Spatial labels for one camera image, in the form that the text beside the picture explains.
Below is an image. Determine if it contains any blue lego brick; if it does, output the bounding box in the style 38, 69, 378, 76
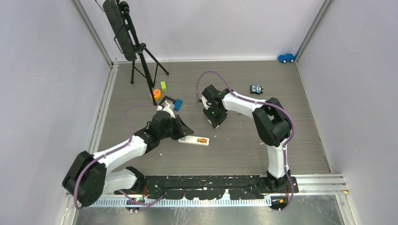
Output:
173, 99, 183, 112

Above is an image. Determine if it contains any orange toy block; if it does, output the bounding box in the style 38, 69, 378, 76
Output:
153, 89, 161, 100

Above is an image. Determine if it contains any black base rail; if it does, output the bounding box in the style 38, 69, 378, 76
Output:
115, 175, 299, 200

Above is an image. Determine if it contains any black square tray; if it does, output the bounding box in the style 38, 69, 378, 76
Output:
159, 95, 176, 110

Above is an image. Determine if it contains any black tripod stand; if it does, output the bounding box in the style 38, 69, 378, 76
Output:
116, 0, 169, 106

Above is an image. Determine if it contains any long white remote control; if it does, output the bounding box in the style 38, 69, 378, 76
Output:
178, 135, 210, 146

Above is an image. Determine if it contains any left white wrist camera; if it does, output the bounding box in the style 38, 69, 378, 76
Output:
156, 104, 176, 119

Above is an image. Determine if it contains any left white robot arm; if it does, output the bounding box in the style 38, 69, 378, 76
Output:
61, 111, 194, 207

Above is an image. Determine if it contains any black light panel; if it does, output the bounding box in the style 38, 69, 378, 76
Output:
102, 0, 137, 61

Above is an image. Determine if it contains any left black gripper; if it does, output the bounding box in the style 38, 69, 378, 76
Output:
159, 115, 193, 141

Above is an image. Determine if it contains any green toy block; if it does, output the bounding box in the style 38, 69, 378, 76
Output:
161, 81, 167, 91

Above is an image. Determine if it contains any blue toy car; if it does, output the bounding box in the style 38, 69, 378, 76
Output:
277, 53, 296, 63

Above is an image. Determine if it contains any small blue robot toy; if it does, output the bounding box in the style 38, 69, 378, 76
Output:
250, 85, 264, 95

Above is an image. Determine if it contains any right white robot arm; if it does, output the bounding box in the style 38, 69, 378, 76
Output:
197, 85, 295, 192

